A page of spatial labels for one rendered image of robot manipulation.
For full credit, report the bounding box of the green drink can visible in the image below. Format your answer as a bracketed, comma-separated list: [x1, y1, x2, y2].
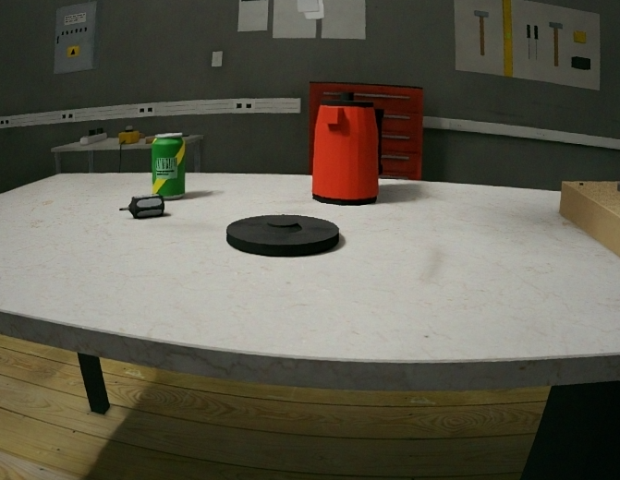
[152, 133, 186, 200]

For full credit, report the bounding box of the black round disc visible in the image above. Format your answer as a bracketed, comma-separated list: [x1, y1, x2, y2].
[226, 214, 339, 257]

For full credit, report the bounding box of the red electric kettle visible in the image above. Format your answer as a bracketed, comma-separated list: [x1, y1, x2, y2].
[311, 92, 383, 206]

